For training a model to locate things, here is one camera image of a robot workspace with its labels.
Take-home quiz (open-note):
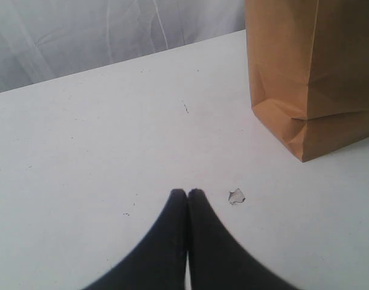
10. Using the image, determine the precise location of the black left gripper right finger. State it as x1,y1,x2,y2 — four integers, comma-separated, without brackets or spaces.
187,188,293,289

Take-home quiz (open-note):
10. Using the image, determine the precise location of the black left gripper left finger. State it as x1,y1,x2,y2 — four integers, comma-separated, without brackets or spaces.
87,189,187,289

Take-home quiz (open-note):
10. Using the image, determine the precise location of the brown paper shopping bag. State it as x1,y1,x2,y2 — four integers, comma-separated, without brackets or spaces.
245,1,369,162

